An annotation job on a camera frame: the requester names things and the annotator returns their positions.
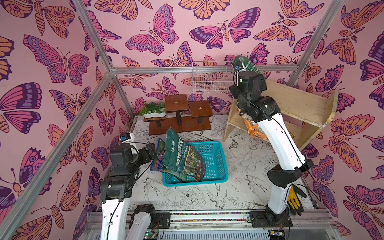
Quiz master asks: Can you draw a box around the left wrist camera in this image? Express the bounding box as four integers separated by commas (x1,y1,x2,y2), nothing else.
120,133,135,143

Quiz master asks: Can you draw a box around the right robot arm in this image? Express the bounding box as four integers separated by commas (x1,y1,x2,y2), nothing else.
230,71,313,227

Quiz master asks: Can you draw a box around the blue green soil bag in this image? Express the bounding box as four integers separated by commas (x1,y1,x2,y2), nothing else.
151,138,187,182

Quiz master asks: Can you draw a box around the dark green soil bag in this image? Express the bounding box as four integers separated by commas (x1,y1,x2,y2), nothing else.
163,128,206,182

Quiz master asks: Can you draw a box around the wooden two-tier shelf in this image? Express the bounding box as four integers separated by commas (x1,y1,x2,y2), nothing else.
223,78,340,151

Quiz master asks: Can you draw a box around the white planter with succulents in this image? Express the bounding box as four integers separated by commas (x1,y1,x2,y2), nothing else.
140,102,166,119

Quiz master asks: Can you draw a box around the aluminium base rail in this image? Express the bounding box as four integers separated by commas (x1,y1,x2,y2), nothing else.
80,209,342,240

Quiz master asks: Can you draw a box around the brown stepped plant stand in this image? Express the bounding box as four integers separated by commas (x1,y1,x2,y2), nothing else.
143,95,214,136

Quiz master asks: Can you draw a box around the teal plastic basket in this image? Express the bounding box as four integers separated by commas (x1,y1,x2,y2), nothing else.
163,141,229,188

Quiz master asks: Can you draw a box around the orange white fertilizer bag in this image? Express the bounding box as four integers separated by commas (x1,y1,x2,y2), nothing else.
244,119,268,140

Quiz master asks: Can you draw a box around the small green bag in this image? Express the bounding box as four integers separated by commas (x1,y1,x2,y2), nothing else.
231,55,262,74

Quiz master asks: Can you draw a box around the white wire basket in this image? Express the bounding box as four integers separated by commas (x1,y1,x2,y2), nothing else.
191,64,234,95

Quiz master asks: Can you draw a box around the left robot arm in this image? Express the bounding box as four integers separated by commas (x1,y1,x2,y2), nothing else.
100,143,170,240

